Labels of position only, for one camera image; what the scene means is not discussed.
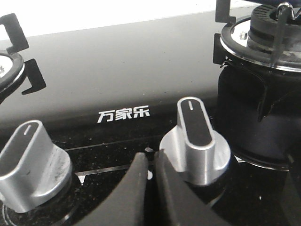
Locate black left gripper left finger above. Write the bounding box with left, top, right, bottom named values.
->
left=75, top=152, right=148, bottom=226

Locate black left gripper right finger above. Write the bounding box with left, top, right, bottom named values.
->
left=154, top=150, right=229, bottom=226

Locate left burner with pot support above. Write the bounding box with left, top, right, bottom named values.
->
left=0, top=13, right=46, bottom=102

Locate burner with pot support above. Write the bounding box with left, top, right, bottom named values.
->
left=0, top=13, right=46, bottom=102
left=214, top=0, right=301, bottom=72

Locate right burner with pot support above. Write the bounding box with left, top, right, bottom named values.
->
left=214, top=0, right=301, bottom=72

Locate silver right stove knob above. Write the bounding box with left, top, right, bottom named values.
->
left=159, top=97, right=230, bottom=186

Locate silver stove knob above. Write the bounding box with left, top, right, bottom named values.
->
left=159, top=97, right=230, bottom=186
left=0, top=120, right=72, bottom=213

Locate silver left stove knob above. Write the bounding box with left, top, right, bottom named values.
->
left=0, top=120, right=72, bottom=213

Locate black glass gas stove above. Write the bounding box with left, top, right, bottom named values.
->
left=0, top=11, right=301, bottom=226

